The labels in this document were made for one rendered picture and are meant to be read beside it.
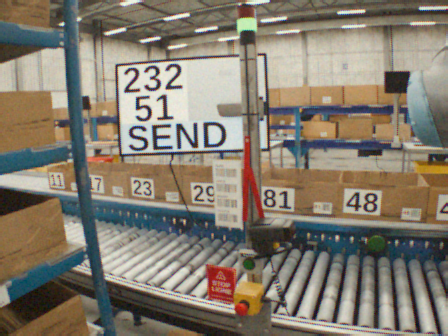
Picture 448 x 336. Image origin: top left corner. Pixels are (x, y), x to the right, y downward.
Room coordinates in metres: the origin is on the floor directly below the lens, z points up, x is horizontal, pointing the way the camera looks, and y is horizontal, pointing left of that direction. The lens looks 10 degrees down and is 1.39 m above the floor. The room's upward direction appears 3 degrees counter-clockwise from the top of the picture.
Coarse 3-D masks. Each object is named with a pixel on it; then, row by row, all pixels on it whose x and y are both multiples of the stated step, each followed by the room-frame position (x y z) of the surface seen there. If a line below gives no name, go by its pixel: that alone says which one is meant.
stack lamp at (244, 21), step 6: (240, 12) 0.86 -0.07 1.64; (246, 12) 0.85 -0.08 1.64; (252, 12) 0.86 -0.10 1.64; (240, 18) 0.86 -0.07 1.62; (246, 18) 0.85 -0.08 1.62; (252, 18) 0.86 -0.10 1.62; (240, 24) 0.86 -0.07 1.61; (246, 24) 0.85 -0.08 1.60; (252, 24) 0.85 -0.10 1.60; (240, 30) 0.86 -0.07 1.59
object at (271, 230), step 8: (256, 224) 0.79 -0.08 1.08; (264, 224) 0.79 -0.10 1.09; (272, 224) 0.78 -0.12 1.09; (280, 224) 0.77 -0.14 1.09; (288, 224) 0.77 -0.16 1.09; (248, 232) 0.80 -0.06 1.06; (256, 232) 0.79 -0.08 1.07; (264, 232) 0.78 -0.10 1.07; (272, 232) 0.77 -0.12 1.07; (280, 232) 0.76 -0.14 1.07; (288, 232) 0.75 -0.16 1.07; (256, 240) 0.79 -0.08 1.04; (264, 240) 0.78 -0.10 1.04; (272, 240) 0.77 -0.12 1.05; (280, 240) 0.76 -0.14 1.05; (288, 240) 0.75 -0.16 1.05; (264, 248) 0.79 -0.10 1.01; (272, 248) 0.79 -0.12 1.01; (256, 256) 0.80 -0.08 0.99; (264, 256) 0.79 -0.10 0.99
